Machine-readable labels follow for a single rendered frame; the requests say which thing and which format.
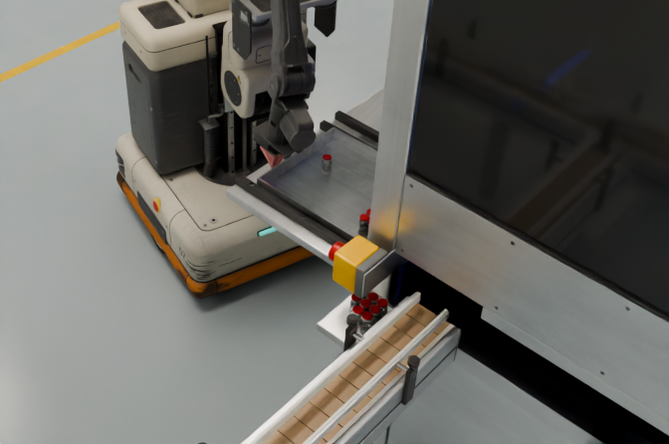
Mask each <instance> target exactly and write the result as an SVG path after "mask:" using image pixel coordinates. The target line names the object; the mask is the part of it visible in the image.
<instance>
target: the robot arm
mask: <svg viewBox="0 0 669 444"><path fill-rule="evenodd" d="M271 12H272V24H273V45H272V51H271V59H272V65H270V68H271V81H270V84H269V88H268V93H269V95H270V97H271V99H272V105H271V111H270V117H269V119H268V120H267V121H265V122H263V123H261V124H260V125H258V126H256V127H254V130H253V134H254V135H253V139H254V140H255V141H256V142H257V143H259V144H260V145H261V146H260V148H261V149H262V151H263V153H264V155H265V156H266V158H267V160H268V162H269V164H270V167H271V168H273V167H275V166H276V165H278V164H279V163H280V162H281V161H282V160H283V158H284V159H287V158H289V157H291V155H292V153H294V152H296V153H300V152H302V151H303V150H304V149H305V148H307V147H309V146H310V145H311V144H312V143H313V142H314V141H315V139H316V133H315V132H314V127H315V124H314V122H313V120H312V118H311V116H310V114H309V112H308V109H309V106H308V104H307V102H306V101H305V99H308V98H309V97H310V94H311V92H313V91H314V87H315V84H316V76H315V74H314V72H313V71H312V63H309V60H308V49H307V48H306V44H305V41H304V36H303V30H302V19H301V6H300V0H271ZM288 65H293V66H292V67H288Z"/></svg>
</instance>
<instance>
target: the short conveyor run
mask: <svg viewBox="0 0 669 444"><path fill-rule="evenodd" d="M420 297H421V293H418V292H416V293H415V294H414V295H413V296H412V297H411V298H410V297H409V296H406V297H405V298H404V299H403V300H402V301H401V302H400V303H398V304H397V305H396V306H395V307H394V308H393V309H392V310H391V311H389V312H388V313H387V314H386V315H385V316H384V317H383V318H382V319H381V320H379V321H378V322H377V323H376V324H375V325H374V326H373V327H372V328H370V329H369V330H368V331H367V332H366V333H365V334H364V335H360V334H359V333H357V324H358V316H357V315H354V314H350V315H348V316H347V317H346V323H347V324H348V327H347V328H346V329H345V337H344V347H343V353H342V354H341V355H340V356H339V357H338V358H337V359H335V360H334V361H333V362H332V363H331V364H330V365H329V366H328V367H326V368H325V369H324V370H323V371H322V372H321V373H320V374H319V375H317V376H316V377H315V378H314V379H313V380H312V381H311V382H310V383H308V384H307V385H306V386H305V387H304V388H303V389H302V390H301V391H299V392H298V393H297V394H296V395H295V396H294V397H293V398H292V399H290V400H289V401H288V402H287V403H286V404H285V405H284V406H283V407H281V408H280V409H279V410H278V411H277V412H276V413H275V414H274V415H272V416H271V417H270V418H269V419H268V420H267V421H266V422H265V423H263V424H262V425H261V426H260V427H259V428H258V429H257V430H256V431H254V432H253V433H252V434H251V435H250V436H249V437H248V438H247V439H245V440H244V441H243V442H242V443H241V444H371V443H372V442H373V441H374V440H375V439H376V438H377V437H378V436H379V435H380V434H381V433H382V432H383V431H384V430H385V429H386V428H387V427H388V426H389V425H390V424H391V423H392V422H393V421H394V420H395V419H396V418H397V417H398V416H399V415H400V414H401V413H402V412H403V411H404V410H405V409H406V408H407V407H408V406H409V405H410V404H411V403H412V402H413V401H414V400H415V399H416V398H417V397H418V396H419V395H420V394H421V393H422V392H423V391H424V390H425V389H426V388H427V387H428V385H429V384H430V383H431V382H432V381H433V380H434V379H435V378H436V377H437V376H438V375H439V374H440V373H441V372H442V371H443V370H444V369H445V368H446V367H447V366H448V365H449V364H450V363H451V362H452V361H454V360H455V356H456V352H457V347H458V343H459V338H460V334H461V332H460V329H459V328H457V327H454V325H452V324H449V323H448V322H446V320H447V319H448V318H449V312H448V311H447V310H446V309H445V310H444V311H443V312H442V313H441V314H440V315H439V316H437V315H435V314H434V313H432V312H430V311H429V310H427V309H426V308H424V307H423V306H421V305H419V304H418V302H419V301H420Z"/></svg>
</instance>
